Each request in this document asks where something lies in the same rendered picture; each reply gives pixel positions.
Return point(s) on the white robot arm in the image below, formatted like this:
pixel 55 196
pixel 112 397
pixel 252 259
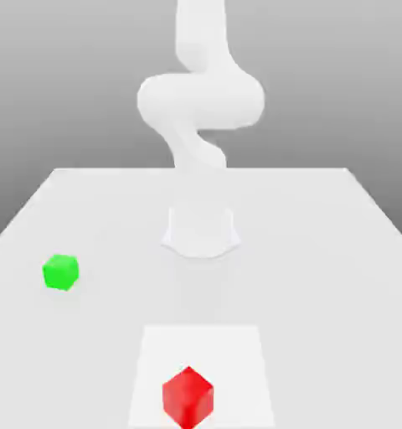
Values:
pixel 201 100

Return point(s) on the small green cube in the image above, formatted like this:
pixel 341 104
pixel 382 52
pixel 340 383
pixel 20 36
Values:
pixel 60 272

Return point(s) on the small red cube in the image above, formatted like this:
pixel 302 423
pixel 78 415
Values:
pixel 187 397

